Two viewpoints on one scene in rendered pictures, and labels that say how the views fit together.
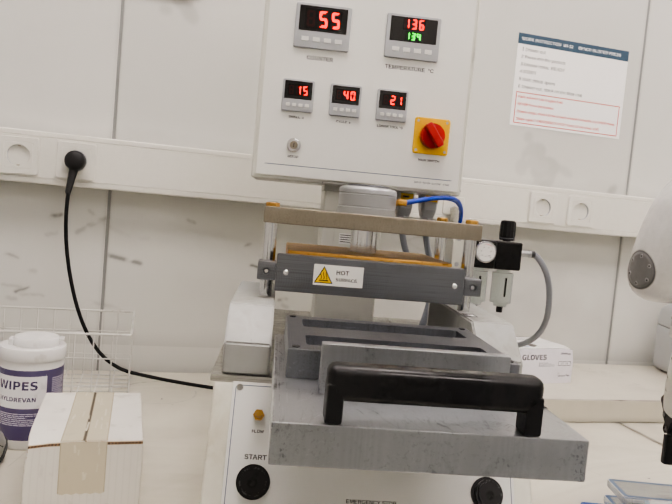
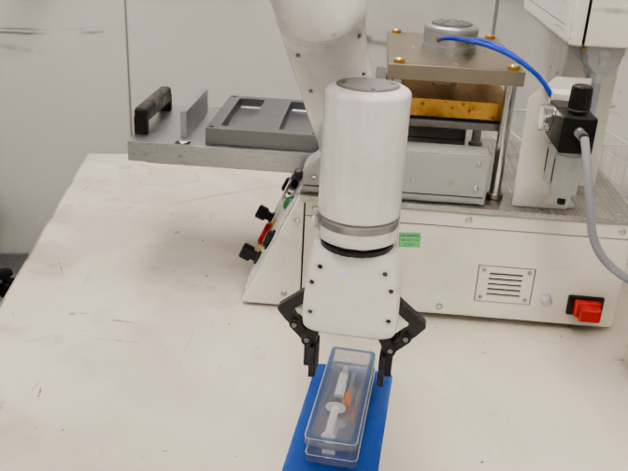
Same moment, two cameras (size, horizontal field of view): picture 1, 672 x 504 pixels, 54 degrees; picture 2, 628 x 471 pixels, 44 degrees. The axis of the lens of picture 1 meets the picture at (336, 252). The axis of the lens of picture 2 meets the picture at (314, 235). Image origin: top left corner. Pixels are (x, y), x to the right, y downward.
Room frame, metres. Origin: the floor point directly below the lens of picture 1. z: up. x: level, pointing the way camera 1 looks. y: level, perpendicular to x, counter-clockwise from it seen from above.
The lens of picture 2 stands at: (0.88, -1.21, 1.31)
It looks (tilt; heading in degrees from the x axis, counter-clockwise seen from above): 24 degrees down; 99
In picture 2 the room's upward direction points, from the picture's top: 3 degrees clockwise
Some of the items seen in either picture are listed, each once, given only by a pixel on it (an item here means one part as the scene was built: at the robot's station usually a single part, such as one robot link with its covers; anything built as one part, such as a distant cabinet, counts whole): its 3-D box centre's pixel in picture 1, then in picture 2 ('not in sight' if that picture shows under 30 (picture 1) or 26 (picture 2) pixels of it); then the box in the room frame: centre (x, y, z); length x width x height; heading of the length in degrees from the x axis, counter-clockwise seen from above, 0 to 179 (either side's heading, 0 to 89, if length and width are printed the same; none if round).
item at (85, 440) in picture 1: (88, 450); not in sight; (0.77, 0.28, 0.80); 0.19 x 0.13 x 0.09; 15
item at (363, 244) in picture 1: (368, 247); (445, 79); (0.89, -0.04, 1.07); 0.22 x 0.17 x 0.10; 95
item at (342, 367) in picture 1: (434, 397); (153, 108); (0.44, -0.08, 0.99); 0.15 x 0.02 x 0.04; 95
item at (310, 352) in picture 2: not in sight; (303, 343); (0.76, -0.47, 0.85); 0.03 x 0.03 x 0.07; 0
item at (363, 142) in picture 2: not in sight; (363, 148); (0.81, -0.47, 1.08); 0.09 x 0.08 x 0.13; 106
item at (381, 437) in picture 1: (396, 373); (240, 126); (0.58, -0.06, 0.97); 0.30 x 0.22 x 0.08; 5
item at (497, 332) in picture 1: (470, 338); (389, 169); (0.82, -0.18, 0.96); 0.26 x 0.05 x 0.07; 5
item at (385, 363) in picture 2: (671, 437); (394, 355); (0.86, -0.47, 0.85); 0.03 x 0.03 x 0.07; 0
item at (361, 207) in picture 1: (375, 233); (469, 71); (0.92, -0.05, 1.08); 0.31 x 0.24 x 0.13; 95
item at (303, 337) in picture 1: (388, 349); (271, 121); (0.63, -0.06, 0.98); 0.20 x 0.17 x 0.03; 95
